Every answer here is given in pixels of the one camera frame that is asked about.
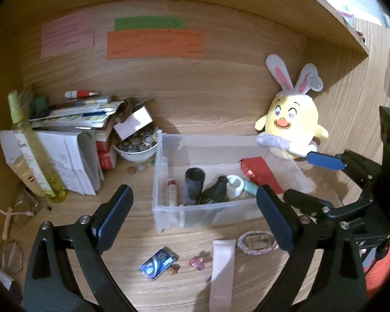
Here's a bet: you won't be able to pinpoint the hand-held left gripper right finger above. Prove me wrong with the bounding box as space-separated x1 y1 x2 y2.
256 185 368 312

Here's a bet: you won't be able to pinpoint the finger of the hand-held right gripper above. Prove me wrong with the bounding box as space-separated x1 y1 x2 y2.
283 188 376 218
306 149 382 186

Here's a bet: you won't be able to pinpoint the pink paper note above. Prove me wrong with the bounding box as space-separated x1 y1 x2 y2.
41 12 95 59

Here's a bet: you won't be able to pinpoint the red white marker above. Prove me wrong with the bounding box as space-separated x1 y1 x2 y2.
64 90 98 99

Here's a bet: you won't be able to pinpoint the small white bottle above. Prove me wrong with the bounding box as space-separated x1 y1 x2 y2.
167 178 178 207

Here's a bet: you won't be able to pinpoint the wooden shelf board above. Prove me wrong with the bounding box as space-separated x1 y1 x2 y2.
6 0 370 57

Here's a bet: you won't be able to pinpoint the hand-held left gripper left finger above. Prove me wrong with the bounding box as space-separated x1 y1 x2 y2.
23 184 139 312

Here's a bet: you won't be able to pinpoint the small blue packet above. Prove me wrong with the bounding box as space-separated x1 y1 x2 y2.
138 247 178 281

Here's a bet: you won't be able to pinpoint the white bowl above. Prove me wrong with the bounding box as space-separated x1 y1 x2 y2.
112 127 160 163

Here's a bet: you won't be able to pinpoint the cream lotion bottle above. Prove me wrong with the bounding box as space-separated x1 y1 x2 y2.
11 154 53 197

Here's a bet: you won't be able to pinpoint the long pink carton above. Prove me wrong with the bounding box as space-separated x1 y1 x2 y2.
209 239 236 309

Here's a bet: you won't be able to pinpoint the clear plastic storage bin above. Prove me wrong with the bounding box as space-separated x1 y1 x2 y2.
151 132 316 233

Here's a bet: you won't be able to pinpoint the red cloth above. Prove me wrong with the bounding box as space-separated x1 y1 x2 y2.
364 237 390 300

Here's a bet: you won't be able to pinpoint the tall yellow-green spray bottle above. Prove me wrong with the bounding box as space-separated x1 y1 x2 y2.
7 90 67 204

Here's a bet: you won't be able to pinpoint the pile of glass marbles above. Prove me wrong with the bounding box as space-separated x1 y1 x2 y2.
115 127 159 153

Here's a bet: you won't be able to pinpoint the white velcro tape roll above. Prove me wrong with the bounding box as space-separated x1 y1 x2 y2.
226 174 248 199

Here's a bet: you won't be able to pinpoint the orange paper note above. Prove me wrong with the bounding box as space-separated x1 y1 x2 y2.
106 30 205 60

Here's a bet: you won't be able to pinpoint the yellow chick plush toy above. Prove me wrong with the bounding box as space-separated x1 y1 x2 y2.
254 54 329 160

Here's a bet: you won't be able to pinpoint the small cardboard box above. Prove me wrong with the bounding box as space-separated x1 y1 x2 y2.
113 106 154 140

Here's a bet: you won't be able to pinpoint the dark purple tube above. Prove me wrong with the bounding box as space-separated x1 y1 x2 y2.
183 167 205 206

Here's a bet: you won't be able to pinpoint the clear-frame eyeglasses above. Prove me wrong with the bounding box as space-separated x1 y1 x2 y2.
0 188 44 274

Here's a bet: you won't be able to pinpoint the stack of books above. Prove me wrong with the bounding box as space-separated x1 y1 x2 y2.
29 96 124 144

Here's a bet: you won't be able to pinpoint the peach stick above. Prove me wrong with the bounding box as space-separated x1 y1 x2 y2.
3 208 13 239

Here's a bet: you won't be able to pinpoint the red box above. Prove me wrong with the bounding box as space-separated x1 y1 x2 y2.
96 141 118 170

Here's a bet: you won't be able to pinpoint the green paper note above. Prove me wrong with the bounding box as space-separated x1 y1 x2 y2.
114 17 186 30

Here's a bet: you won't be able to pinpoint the red foil packet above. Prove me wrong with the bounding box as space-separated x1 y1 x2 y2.
239 157 285 196

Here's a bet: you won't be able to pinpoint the dark green small box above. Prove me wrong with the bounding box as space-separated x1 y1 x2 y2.
32 96 49 111

